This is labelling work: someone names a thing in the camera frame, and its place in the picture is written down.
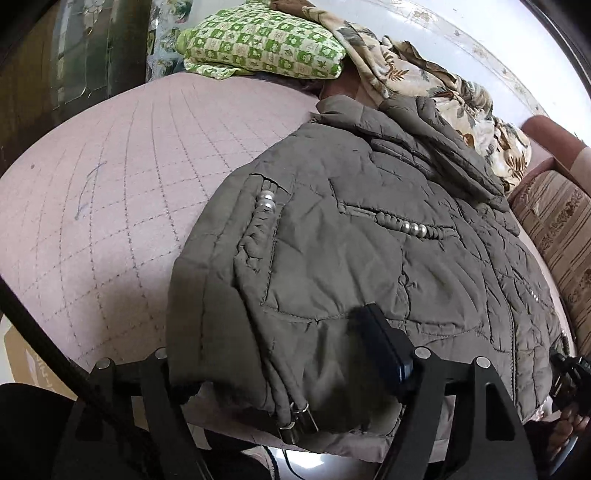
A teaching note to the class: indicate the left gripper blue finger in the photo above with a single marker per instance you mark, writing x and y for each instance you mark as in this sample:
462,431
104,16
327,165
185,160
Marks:
389,348

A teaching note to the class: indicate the grey quilted hooded jacket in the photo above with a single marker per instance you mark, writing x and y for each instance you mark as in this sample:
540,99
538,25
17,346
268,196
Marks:
360,205

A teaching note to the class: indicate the person's right hand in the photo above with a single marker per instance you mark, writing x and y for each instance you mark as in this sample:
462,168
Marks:
571,423

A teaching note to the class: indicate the striped floral sofa cushion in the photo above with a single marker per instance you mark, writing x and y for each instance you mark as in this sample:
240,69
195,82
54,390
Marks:
555,214

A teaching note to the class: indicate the pink sofa armrest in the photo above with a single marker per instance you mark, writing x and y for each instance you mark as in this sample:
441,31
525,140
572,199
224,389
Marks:
571,153

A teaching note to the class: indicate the leaf print beige blanket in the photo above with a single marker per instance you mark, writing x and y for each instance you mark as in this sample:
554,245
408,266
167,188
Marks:
387,67

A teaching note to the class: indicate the pink quilted mattress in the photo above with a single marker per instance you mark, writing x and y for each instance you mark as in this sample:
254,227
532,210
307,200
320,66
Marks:
95,213

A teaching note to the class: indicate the green checkered pillow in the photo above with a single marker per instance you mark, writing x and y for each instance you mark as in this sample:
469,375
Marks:
252,37

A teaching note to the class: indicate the floral plastic bag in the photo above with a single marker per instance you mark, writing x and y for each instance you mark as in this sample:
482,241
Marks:
167,18

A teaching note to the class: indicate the wooden glass panel door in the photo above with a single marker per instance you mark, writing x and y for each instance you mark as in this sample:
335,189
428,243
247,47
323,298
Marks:
59,58

